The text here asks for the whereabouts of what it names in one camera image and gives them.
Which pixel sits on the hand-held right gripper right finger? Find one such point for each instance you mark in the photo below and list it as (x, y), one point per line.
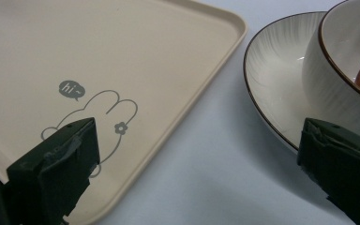
(340, 162)

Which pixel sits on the white bowl with brown rim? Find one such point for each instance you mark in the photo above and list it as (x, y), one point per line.
(331, 78)

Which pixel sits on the beige tray with rabbit print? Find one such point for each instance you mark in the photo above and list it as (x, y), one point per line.
(122, 56)

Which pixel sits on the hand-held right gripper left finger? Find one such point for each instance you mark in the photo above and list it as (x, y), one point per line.
(56, 168)

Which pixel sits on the white plate with dark rim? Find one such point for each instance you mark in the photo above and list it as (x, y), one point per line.
(278, 78)

